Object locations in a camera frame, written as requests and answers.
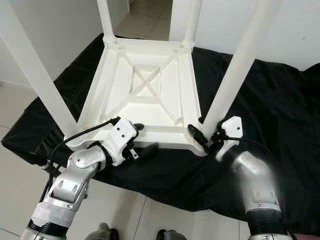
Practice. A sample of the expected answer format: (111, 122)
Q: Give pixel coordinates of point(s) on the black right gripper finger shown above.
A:
(199, 135)

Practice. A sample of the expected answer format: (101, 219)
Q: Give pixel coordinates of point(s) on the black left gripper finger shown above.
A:
(148, 149)
(138, 127)

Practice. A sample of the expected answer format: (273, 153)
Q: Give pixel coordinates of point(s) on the white plastic table top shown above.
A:
(140, 115)

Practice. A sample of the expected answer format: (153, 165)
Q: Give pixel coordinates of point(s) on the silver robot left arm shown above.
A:
(75, 182)

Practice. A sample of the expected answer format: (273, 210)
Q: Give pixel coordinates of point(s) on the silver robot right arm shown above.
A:
(260, 185)

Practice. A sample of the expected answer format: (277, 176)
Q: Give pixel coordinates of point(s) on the grey robot left foot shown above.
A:
(101, 232)

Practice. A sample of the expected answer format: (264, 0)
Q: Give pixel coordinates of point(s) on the grey robot foot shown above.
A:
(101, 232)
(171, 235)

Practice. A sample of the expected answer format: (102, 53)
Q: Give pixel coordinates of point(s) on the black metal table leg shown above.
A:
(46, 166)

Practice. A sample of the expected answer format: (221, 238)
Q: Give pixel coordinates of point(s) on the grey robot right foot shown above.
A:
(171, 235)

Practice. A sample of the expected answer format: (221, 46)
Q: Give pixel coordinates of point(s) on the pink cushion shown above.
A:
(307, 236)

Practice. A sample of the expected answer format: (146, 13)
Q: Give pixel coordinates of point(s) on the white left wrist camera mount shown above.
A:
(122, 135)

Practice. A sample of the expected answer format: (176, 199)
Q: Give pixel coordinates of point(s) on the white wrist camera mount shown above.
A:
(232, 129)
(122, 135)

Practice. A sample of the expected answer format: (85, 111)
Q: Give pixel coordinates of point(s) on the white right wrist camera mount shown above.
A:
(232, 129)

